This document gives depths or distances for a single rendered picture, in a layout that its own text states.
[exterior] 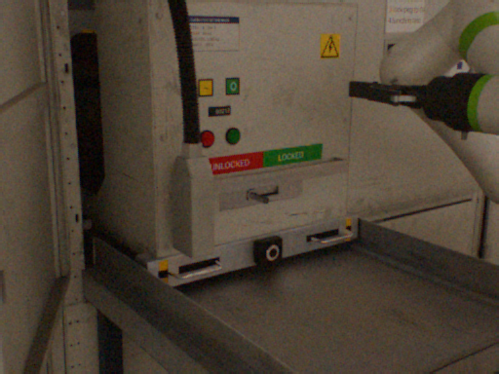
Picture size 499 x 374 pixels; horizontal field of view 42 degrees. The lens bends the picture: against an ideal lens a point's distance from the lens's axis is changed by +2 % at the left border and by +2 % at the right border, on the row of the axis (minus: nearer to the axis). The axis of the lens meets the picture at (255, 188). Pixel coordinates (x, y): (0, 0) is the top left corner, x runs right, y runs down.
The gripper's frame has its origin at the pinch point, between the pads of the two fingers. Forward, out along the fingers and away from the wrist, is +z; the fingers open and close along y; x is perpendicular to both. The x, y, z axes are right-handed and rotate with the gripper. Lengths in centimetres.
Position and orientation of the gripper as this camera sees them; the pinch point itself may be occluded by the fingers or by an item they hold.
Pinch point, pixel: (364, 90)
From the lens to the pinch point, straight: 125.5
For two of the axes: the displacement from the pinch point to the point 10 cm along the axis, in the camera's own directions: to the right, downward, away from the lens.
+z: -5.9, -2.1, 7.8
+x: 0.1, -9.7, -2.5
